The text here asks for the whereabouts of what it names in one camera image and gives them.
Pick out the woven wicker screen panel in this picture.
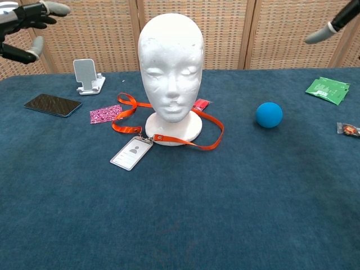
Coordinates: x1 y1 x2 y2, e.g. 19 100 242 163
136 0 257 71
0 0 56 81
336 28 360 68
244 0 360 70
21 0 141 74

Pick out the blue table cloth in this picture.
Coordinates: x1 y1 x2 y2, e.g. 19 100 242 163
0 66 360 270

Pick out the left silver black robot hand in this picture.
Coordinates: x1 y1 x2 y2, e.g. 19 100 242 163
0 0 71 65

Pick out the white ID card holder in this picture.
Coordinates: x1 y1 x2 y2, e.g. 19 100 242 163
109 136 154 172

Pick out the blue ball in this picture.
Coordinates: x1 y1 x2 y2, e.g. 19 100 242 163
255 101 284 129

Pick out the green foil packet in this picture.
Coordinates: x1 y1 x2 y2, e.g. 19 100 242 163
305 76 352 106

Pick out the pink patterned card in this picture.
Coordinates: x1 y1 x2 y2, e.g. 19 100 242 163
89 104 124 125

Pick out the white phone stand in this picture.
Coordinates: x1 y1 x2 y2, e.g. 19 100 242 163
73 58 106 96

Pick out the small clear snack packet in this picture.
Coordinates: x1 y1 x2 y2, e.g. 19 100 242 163
336 121 360 138

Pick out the white foam mannequin head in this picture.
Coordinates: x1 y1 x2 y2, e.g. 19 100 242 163
137 13 205 146

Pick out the orange lanyard strap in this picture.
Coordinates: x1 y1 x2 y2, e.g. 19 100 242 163
111 92 225 151

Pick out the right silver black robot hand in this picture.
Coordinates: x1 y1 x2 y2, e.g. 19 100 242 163
304 0 360 45

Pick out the small red packet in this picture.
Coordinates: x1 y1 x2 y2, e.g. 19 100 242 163
193 98 212 112

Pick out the black smartphone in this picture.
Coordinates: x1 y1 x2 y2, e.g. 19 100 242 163
24 93 83 118

